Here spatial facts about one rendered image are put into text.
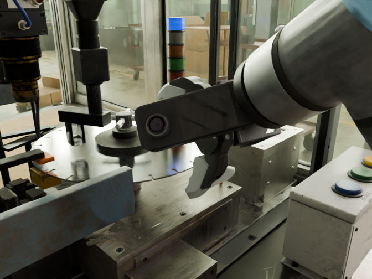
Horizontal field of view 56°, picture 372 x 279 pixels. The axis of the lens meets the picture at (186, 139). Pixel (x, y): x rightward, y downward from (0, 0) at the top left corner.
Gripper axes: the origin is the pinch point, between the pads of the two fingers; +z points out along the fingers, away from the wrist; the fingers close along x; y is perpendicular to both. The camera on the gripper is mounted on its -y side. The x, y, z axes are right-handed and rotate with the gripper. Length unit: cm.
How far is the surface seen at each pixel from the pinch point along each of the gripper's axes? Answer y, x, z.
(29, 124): -8, 35, 98
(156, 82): 32, 33, 63
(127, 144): -0.8, 4.1, 14.3
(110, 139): -2.7, 6.1, 17.2
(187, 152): 7.7, -0.3, 9.7
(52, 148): -12.1, 7.3, 21.0
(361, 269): 120, -66, 83
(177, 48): 22.1, 27.2, 26.2
